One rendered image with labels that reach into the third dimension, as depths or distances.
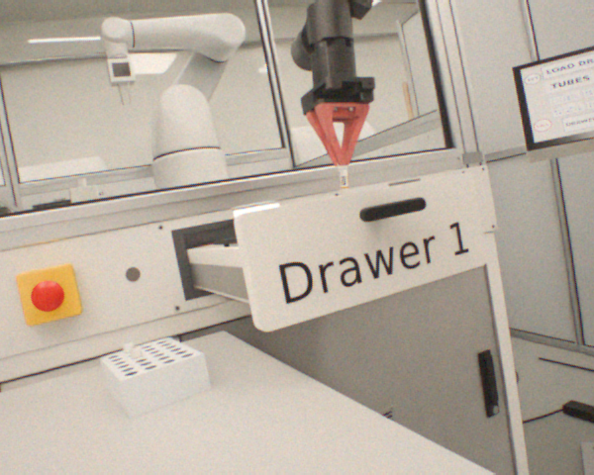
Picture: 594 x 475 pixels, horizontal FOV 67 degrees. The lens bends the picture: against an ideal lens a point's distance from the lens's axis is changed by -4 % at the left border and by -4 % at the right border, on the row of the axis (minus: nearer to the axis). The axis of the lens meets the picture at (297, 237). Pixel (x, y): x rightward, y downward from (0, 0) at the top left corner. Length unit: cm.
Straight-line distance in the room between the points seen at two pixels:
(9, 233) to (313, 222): 45
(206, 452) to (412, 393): 68
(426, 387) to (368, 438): 68
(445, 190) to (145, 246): 44
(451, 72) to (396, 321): 54
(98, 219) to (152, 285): 13
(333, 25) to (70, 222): 45
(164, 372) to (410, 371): 61
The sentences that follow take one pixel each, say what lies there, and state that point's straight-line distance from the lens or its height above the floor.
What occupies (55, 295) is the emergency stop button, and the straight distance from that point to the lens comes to 66.
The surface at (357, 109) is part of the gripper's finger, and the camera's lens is 60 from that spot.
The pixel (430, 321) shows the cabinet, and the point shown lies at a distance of 100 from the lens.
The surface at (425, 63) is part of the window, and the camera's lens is 107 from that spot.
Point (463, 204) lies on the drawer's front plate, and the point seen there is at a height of 89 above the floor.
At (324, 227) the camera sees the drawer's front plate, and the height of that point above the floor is 90.
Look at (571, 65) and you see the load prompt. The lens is 139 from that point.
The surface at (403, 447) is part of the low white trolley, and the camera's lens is 33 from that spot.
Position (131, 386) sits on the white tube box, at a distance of 47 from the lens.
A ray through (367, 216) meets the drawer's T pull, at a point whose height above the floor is 90.
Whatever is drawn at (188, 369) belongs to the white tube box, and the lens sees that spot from 49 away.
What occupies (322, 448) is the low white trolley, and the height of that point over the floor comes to 76.
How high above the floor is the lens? 92
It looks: 3 degrees down
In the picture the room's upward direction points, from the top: 11 degrees counter-clockwise
